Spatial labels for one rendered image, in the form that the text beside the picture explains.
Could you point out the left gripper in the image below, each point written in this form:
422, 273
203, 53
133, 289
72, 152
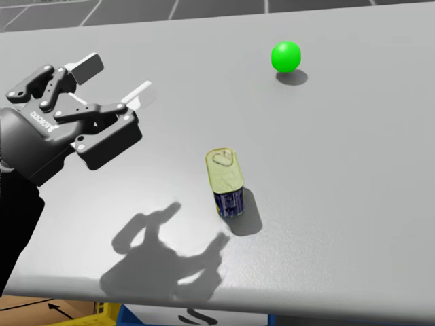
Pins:
30, 146

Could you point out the green and blue rectangular can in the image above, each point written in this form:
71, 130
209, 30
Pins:
226, 175

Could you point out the yellow box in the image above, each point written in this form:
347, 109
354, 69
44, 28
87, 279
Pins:
107, 314

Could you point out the brown box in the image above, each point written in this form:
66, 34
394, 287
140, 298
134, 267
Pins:
30, 310

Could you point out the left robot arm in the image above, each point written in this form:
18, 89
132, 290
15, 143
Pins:
17, 220

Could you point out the round light ball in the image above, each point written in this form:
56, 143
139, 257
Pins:
286, 56

